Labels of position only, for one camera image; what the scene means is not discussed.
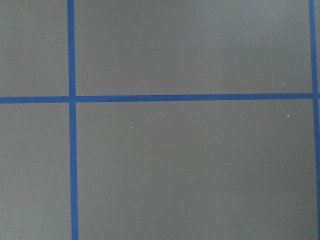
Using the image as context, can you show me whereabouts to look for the brown paper table cover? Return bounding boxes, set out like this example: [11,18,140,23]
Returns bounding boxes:
[0,0,320,240]

